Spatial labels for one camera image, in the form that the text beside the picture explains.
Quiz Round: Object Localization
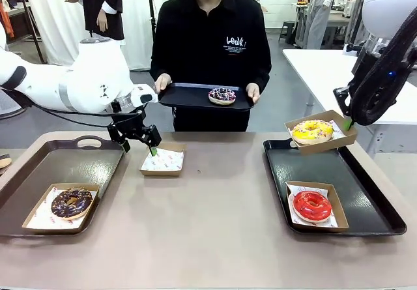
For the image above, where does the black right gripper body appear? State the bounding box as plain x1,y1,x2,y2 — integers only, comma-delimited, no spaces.
366,65,407,111

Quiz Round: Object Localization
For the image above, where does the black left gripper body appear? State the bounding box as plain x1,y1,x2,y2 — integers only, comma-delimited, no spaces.
112,110,146,138

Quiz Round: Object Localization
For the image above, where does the brown cardboard food box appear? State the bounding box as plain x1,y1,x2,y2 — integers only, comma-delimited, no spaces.
22,182,100,235
285,181,349,234
285,109,358,156
139,142,188,177

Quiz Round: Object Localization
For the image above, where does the black serving tray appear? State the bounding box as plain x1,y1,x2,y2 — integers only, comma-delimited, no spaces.
156,81,255,111

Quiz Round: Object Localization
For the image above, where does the yellow sprinkled donut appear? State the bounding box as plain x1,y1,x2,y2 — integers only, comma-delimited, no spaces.
292,119,335,142

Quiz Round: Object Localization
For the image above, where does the purple white striped donut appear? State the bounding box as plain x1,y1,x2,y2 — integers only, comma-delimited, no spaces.
208,87,237,106

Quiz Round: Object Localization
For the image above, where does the chocolate donut with sprinkles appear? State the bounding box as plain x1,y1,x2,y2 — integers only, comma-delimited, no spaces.
50,188,94,221

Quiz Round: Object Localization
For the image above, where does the red glazed donut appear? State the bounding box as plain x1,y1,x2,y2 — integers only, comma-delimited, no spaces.
292,191,333,223

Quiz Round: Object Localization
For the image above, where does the person's right forearm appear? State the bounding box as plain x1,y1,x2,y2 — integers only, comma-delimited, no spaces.
149,38,172,80

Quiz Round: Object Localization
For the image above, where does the person's left forearm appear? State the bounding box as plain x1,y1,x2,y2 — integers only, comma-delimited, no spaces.
252,38,273,87

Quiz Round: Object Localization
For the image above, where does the person's right hand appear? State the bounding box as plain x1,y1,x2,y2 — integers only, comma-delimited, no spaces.
153,73,173,95

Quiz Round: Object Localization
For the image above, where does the person's left hand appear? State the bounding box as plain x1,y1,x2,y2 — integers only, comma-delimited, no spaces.
246,83,261,104

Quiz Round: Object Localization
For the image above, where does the white table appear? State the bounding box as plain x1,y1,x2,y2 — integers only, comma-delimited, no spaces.
281,48,417,156

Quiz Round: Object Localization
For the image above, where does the background work table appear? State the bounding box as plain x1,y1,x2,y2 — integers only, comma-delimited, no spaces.
293,2,352,48

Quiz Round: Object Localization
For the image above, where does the black stool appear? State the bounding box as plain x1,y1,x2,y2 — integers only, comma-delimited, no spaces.
278,20,297,45

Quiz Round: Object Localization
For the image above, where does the black stand pole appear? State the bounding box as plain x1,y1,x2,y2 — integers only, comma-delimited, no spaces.
146,0,157,72

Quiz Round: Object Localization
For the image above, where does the white curtain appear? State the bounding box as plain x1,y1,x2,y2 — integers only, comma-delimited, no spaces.
22,0,164,72

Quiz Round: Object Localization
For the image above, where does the person in black shirt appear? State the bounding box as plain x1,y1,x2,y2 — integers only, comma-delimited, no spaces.
149,0,273,133

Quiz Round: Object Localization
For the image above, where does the orange garment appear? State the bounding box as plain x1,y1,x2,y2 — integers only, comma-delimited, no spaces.
0,5,16,40

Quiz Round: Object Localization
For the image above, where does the black braided cable sleeve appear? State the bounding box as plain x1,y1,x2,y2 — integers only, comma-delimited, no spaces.
350,8,417,126

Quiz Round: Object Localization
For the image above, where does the dark brown handled serving tray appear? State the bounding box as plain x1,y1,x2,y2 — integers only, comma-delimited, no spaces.
263,138,408,237
0,135,126,238

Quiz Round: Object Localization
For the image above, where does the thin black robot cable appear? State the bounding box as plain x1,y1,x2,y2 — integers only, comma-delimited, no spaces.
0,84,147,128

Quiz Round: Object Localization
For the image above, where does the black clothes rack frame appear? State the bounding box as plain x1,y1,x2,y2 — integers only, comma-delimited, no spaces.
0,0,48,66

